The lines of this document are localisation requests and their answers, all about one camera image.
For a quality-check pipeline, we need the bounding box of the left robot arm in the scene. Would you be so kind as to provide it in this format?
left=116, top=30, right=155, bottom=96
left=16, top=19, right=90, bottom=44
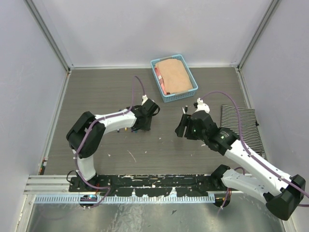
left=66, top=95, right=160, bottom=192

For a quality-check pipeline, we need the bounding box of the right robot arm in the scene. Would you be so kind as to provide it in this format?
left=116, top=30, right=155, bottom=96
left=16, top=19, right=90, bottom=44
left=175, top=110, right=306, bottom=220

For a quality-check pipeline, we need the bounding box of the light blue perforated basket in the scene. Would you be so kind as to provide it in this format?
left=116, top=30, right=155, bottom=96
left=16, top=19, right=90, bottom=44
left=150, top=54, right=198, bottom=103

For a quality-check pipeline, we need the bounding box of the peach folded towel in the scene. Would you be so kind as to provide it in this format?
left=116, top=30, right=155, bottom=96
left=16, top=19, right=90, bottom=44
left=154, top=58, right=193, bottom=95

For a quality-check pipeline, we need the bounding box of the black white striped cloth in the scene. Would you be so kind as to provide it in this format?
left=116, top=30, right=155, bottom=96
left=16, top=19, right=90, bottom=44
left=220, top=104, right=266, bottom=158

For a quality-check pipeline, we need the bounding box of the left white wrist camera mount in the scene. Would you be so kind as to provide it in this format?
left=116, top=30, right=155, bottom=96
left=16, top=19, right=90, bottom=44
left=141, top=95, right=148, bottom=105

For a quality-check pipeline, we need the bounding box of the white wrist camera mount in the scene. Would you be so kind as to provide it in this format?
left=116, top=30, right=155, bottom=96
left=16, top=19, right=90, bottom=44
left=194, top=98, right=210, bottom=114
left=141, top=95, right=148, bottom=105

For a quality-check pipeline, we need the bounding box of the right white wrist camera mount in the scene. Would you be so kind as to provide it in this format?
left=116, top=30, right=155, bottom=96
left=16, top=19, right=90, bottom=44
left=194, top=98, right=210, bottom=114

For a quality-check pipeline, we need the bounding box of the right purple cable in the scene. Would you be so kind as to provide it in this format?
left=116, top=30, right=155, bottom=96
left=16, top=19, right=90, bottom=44
left=201, top=90, right=309, bottom=213

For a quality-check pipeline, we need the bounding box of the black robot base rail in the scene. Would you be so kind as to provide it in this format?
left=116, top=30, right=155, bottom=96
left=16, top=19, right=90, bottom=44
left=69, top=173, right=232, bottom=197

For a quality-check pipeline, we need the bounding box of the light blue slotted cable duct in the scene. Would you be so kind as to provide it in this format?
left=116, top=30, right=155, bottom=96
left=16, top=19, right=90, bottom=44
left=34, top=194, right=215, bottom=204

